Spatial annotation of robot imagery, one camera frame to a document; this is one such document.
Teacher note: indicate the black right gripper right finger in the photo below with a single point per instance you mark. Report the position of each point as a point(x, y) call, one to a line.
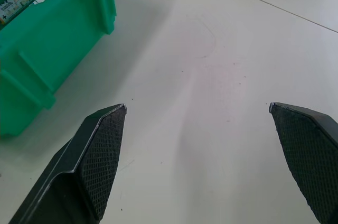
point(309, 150)

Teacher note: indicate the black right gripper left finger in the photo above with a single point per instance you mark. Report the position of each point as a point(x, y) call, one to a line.
point(79, 166)

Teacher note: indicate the green plastic bin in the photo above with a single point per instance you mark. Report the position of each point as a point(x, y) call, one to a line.
point(50, 49)

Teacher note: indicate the white AA battery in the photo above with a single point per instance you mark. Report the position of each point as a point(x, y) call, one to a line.
point(17, 3)

